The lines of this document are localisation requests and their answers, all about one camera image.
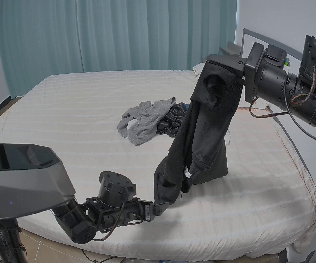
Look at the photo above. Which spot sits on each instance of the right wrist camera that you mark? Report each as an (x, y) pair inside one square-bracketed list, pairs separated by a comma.
[(274, 52)]

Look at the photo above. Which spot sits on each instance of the black T-shirt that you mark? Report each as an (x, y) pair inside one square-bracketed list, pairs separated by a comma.
[(207, 125)]

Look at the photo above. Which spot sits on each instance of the grey garment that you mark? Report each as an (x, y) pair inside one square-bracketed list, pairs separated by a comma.
[(147, 114)]

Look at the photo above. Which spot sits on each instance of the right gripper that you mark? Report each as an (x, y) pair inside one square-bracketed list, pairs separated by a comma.
[(270, 83)]

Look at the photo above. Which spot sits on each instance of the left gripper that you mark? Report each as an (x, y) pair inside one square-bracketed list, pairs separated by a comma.
[(136, 212)]

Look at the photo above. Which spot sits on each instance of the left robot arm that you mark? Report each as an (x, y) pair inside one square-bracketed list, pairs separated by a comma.
[(23, 179)]

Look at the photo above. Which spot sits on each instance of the blue-green curtain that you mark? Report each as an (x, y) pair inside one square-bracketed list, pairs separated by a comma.
[(152, 23), (37, 37)]

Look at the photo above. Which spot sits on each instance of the small white garment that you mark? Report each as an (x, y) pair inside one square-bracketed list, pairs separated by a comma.
[(132, 124)]

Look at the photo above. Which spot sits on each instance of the white printed pillow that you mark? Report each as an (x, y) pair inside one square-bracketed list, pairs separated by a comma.
[(199, 70)]

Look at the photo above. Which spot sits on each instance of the black shiny garment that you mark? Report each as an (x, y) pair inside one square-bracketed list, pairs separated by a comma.
[(171, 119)]

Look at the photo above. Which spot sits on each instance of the bed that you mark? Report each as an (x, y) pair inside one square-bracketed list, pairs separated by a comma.
[(78, 114)]

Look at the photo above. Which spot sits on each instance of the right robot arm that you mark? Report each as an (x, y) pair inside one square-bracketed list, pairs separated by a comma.
[(311, 105)]

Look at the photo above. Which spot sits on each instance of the grey bedside table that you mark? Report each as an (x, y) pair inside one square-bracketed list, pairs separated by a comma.
[(230, 49)]

